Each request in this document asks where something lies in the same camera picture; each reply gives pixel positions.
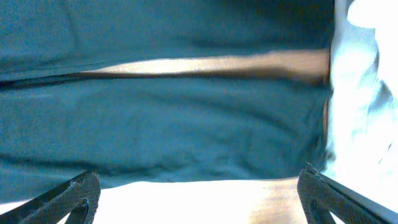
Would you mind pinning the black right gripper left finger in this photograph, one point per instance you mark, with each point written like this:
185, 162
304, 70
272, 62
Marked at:
76, 199

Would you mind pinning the black leggings with red waistband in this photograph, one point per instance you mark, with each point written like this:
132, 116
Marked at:
161, 91

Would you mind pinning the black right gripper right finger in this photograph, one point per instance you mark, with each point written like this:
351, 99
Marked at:
322, 198

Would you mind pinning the white printed t-shirt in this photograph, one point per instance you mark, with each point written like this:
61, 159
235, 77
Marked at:
362, 129

